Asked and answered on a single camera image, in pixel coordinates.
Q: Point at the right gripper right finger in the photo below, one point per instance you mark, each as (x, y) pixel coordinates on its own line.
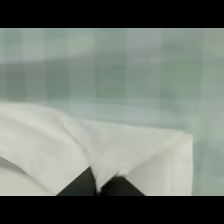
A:
(120, 187)

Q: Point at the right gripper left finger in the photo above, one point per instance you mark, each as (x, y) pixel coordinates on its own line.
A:
(81, 186)

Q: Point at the white shirt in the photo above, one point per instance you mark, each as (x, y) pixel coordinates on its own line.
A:
(46, 143)

